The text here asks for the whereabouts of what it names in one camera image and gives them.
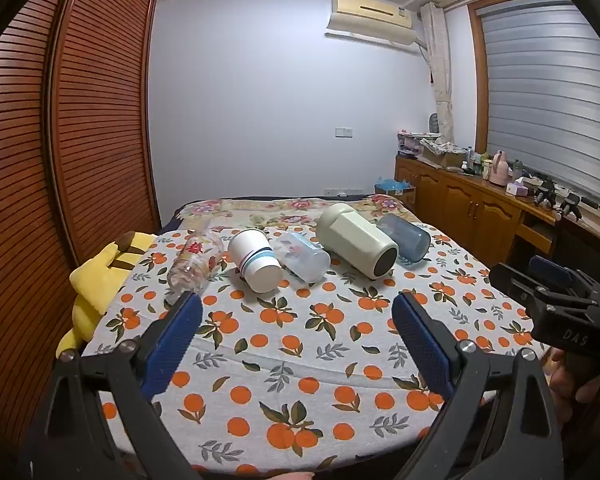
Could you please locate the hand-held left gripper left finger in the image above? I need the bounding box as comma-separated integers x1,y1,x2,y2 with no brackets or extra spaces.
27,291,206,480

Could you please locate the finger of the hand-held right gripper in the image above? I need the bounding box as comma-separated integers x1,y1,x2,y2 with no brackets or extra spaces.
528,254,600,307
489,262,583,312

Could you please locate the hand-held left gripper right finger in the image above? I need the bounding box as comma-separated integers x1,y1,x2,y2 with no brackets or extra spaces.
391,290,566,480

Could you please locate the clear floral glass cup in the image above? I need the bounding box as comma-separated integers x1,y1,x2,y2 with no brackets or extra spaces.
166,232,226,296

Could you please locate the blue translucent cup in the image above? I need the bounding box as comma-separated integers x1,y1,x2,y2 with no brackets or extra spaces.
376,212,432,265

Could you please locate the white striped cup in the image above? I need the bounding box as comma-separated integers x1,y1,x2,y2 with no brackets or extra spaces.
227,228,283,294

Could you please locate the cream insulated cup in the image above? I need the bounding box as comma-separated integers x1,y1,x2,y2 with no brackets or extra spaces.
315,202,400,281

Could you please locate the translucent printed plastic cup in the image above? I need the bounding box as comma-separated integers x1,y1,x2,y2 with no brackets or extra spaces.
270,232,332,283

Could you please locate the person's right hand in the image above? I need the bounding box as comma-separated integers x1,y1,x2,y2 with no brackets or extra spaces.
550,347,600,427

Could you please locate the black tool on cabinet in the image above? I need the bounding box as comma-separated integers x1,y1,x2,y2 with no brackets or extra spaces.
534,179,587,222

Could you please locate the wooden cabinet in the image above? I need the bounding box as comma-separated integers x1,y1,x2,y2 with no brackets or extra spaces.
394,154,600,273

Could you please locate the yellow plush toy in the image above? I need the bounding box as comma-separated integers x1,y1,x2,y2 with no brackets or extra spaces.
55,231,153,361

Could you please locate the pink kettle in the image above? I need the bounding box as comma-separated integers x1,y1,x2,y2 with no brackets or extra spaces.
490,149,512,187

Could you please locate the orange fruit print blanket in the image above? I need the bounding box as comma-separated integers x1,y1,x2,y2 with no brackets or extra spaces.
92,229,546,476

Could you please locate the cardboard box with cloth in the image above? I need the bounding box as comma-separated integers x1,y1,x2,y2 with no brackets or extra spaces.
419,137,469,169

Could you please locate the bin with blue bag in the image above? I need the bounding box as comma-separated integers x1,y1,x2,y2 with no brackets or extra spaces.
374,176,417,207

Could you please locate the grey window blind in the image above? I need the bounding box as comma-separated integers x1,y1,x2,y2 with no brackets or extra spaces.
479,0,600,207

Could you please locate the floral bedspread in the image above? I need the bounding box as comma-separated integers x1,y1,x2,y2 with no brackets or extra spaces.
162,195,421,242

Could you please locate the wooden louvred wardrobe door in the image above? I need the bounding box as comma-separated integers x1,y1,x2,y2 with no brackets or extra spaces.
47,0,162,267
0,0,81,461

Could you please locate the patterned curtain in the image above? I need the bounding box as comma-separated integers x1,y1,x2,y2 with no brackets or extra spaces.
419,2,456,147

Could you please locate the wall air conditioner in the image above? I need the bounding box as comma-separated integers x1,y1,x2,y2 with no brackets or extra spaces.
324,0,427,52

